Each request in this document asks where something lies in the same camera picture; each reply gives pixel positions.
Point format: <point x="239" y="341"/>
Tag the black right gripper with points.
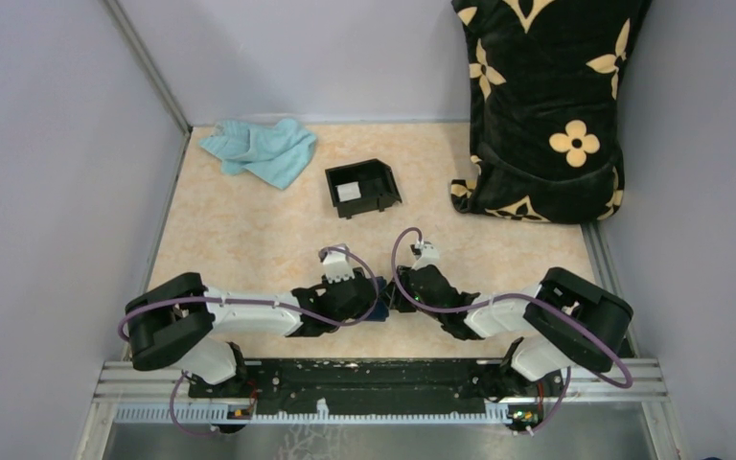
<point x="395" y="301"/>

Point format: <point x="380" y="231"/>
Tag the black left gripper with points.
<point x="332" y="286"/>

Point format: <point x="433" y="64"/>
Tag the blue leather card holder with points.
<point x="380" y="313"/>

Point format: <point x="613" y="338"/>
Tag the black plastic card box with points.
<point x="377" y="184"/>

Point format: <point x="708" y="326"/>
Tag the grey credit card stack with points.
<point x="348" y="191"/>

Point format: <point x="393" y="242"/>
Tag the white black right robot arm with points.
<point x="561" y="320"/>

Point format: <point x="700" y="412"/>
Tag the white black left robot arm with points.
<point x="179" y="323"/>

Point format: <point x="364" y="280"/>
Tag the light blue cloth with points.
<point x="275" y="154"/>

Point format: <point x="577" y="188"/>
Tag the black floral cushion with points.
<point x="544" y="80"/>

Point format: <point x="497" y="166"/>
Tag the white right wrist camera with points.
<point x="425" y="254"/>

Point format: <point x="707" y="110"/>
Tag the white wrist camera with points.
<point x="336" y="265"/>
<point x="425" y="254"/>

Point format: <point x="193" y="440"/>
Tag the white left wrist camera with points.
<point x="336" y="265"/>

